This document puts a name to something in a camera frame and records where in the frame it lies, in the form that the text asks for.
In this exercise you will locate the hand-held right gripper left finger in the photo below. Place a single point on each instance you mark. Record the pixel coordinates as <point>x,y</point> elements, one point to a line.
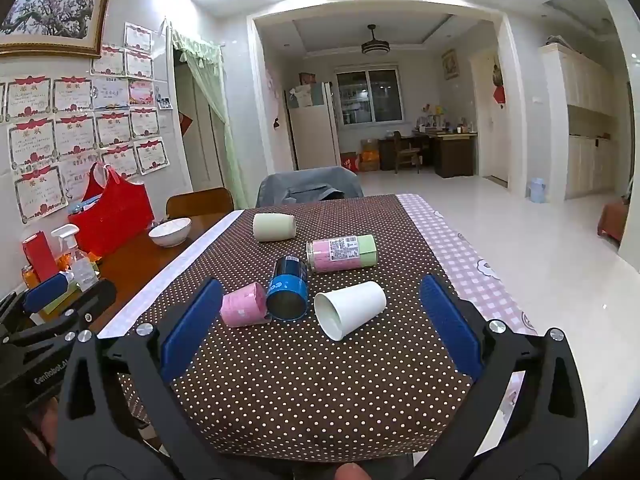
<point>192,325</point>

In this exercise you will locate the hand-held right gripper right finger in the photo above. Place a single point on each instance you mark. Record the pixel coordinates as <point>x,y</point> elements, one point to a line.
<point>450,325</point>

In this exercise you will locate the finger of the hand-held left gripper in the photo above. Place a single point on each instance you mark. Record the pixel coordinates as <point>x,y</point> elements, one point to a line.
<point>95,300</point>
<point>46,292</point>

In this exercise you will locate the white paper cup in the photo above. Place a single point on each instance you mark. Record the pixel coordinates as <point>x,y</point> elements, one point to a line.
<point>350,312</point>

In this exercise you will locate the blue and black cup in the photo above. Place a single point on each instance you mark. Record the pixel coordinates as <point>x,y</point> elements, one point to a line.
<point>287,290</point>

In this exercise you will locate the cream cup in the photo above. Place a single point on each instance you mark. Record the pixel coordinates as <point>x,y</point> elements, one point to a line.
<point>274,226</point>

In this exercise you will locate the pink and green labelled cup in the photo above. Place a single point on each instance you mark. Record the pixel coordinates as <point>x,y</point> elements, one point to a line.
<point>342,254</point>

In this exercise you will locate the person's left hand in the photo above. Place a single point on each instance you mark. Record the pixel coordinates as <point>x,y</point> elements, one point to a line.
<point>49,430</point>

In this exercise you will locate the person's right hand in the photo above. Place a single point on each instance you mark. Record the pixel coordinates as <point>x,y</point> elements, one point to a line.
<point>352,473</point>

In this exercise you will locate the red box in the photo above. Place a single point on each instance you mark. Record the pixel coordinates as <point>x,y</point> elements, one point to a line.
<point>40,256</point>

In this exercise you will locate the clear spray bottle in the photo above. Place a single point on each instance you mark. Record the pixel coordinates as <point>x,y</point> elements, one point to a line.
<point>75,260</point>

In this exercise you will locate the white cloth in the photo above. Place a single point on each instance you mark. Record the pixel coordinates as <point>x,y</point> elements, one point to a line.
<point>165,280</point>

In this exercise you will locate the wooden table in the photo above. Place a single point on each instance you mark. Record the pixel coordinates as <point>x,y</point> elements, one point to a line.
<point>132,262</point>

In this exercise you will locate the pink checked tablecloth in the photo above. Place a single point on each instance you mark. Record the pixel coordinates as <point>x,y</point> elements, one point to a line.
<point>470,270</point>

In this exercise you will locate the red bag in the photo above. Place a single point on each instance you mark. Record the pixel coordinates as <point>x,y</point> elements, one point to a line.
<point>112,220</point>

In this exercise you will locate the white bowl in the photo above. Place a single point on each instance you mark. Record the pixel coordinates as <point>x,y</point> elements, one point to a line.
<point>170,232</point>

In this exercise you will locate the brown polka dot tablecloth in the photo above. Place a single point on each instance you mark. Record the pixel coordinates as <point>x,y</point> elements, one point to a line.
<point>300,390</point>

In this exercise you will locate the light blue bucket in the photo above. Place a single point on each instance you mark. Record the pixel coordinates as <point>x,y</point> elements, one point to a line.
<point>537,190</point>

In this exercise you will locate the dark wooden desk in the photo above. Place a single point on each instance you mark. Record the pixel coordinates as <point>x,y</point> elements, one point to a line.
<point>452,152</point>

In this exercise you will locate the dark wooden chair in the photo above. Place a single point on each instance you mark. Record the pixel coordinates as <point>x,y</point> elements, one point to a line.
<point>404,152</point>

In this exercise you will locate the grey covered chair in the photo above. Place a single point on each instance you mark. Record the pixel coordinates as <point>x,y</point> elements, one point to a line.
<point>310,186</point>

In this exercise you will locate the cardboard box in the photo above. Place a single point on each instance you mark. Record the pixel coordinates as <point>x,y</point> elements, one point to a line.
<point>370,156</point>

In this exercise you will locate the red carton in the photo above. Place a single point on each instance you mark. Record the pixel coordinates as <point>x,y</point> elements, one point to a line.
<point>350,161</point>

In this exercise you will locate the brown furniture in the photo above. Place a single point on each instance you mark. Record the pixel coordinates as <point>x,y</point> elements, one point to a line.
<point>612,221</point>

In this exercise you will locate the white door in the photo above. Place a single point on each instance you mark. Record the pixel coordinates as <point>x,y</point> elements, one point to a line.
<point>489,120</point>

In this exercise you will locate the green sheer curtain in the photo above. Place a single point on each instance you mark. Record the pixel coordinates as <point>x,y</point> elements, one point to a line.
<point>207,100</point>

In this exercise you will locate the white refrigerator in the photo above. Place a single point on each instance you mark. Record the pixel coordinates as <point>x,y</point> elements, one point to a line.
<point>311,127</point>

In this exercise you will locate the red door ornament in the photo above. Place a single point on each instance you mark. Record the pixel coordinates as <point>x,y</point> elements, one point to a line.
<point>498,94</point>

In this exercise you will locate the window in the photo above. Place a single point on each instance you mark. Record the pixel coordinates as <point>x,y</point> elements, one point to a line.
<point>369,96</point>

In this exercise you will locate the framed tree painting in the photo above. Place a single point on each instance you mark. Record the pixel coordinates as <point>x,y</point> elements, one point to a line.
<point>50,10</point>

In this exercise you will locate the ceiling fan lamp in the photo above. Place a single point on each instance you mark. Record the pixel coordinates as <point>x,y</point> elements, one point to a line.
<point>375,46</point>

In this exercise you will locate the group of wall certificates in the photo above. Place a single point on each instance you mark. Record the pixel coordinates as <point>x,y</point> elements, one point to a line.
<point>75,130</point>

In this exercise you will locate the cream wall cabinet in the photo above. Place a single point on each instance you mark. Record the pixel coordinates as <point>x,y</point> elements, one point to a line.
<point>582,125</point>

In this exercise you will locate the small framed wall picture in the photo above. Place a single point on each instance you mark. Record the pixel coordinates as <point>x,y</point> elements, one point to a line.
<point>450,63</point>

